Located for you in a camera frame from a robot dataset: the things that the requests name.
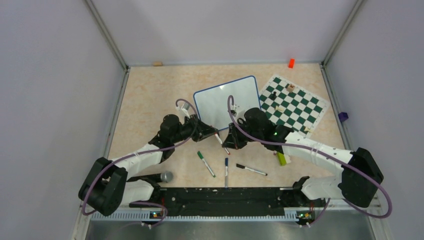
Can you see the green white chess mat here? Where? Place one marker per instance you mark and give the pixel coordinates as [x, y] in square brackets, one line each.
[304, 109]

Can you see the blue framed whiteboard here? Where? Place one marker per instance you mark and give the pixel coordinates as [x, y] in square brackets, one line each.
[211, 103]

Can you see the purple object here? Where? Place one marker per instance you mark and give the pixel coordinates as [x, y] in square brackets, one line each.
[343, 116]

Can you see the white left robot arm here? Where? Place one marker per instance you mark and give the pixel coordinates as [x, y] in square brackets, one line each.
[107, 184]

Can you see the light wooden chess piece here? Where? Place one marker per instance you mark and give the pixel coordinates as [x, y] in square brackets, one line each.
[280, 109]

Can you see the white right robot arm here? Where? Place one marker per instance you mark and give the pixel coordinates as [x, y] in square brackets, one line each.
[356, 177]

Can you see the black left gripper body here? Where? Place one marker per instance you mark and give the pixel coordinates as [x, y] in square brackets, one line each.
[185, 131]

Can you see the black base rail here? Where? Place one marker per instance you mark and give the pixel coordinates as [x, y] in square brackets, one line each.
[232, 201]

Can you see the orange block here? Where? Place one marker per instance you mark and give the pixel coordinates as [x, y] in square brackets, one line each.
[291, 63]

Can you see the red whiteboard marker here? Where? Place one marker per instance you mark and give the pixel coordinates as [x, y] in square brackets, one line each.
[221, 143]

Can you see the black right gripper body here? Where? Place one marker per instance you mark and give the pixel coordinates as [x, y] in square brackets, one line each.
[257, 133]

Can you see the small wooden chess piece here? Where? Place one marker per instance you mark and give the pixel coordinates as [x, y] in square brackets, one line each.
[307, 130]

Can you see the wooden cork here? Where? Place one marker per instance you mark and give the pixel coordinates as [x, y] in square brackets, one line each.
[157, 64]

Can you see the green white toy brick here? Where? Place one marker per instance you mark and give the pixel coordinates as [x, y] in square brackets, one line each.
[283, 159]

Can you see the green whiteboard marker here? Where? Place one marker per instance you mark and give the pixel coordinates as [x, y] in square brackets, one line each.
[206, 164]

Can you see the black microphone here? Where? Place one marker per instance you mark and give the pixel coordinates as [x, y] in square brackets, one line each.
[164, 177]

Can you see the black whiteboard marker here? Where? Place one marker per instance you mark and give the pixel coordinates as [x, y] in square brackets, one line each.
[251, 169]

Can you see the blue whiteboard marker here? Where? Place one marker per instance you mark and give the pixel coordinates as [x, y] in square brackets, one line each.
[226, 179]

